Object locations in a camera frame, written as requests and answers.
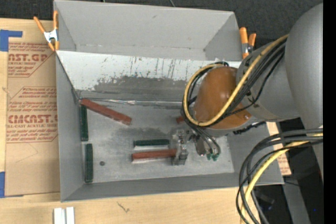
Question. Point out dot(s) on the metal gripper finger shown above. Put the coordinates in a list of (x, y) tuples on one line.
[(179, 142), (183, 158)]

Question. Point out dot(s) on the red-brown block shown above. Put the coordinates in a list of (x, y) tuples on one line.
[(152, 155), (105, 111)]

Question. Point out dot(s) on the dark green flat block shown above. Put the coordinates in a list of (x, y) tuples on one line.
[(89, 162), (84, 123), (151, 142)]

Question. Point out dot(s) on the grey metal bin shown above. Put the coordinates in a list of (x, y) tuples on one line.
[(147, 31)]

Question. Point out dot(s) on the brown cardboard board red print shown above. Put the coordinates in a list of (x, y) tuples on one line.
[(31, 160)]

